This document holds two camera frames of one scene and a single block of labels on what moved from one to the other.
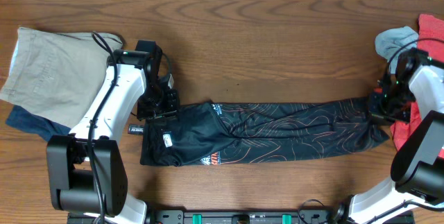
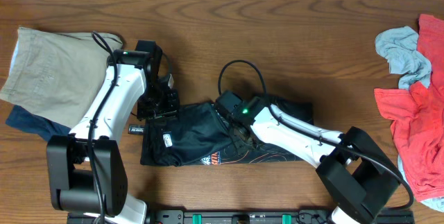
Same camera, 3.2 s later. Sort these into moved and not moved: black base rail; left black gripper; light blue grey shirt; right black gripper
Moved: right black gripper
Not moved: light blue grey shirt; left black gripper; black base rail
